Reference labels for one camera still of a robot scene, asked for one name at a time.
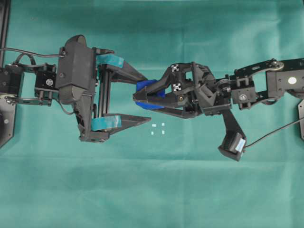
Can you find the black right camera cable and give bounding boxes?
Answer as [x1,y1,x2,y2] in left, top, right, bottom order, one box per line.
[243,118,304,148]

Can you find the black aluminium table frame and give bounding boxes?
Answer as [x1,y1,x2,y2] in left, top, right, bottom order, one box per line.
[0,0,11,65]

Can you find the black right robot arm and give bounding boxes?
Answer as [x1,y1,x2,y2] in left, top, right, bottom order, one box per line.
[133,58,304,119]

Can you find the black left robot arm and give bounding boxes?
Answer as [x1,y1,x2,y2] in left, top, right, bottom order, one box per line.
[0,41,150,145]

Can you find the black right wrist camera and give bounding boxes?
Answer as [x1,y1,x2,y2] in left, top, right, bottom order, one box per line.
[218,110,247,161]

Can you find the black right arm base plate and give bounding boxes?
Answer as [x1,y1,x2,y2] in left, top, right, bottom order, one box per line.
[297,99,304,140]

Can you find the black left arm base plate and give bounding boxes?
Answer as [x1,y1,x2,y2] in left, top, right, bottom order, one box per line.
[0,94,16,147]

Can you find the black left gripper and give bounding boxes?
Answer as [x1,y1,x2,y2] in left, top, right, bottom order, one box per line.
[91,47,151,143]

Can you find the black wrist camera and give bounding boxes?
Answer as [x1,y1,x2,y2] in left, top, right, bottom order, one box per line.
[218,110,247,161]
[56,35,98,143]

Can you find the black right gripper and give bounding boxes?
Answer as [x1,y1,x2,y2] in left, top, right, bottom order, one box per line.
[133,62,231,119]

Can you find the blue block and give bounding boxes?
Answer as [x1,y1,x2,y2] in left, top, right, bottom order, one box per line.
[135,79,165,110]

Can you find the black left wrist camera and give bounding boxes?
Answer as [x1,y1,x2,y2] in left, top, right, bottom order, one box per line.
[56,35,98,143]

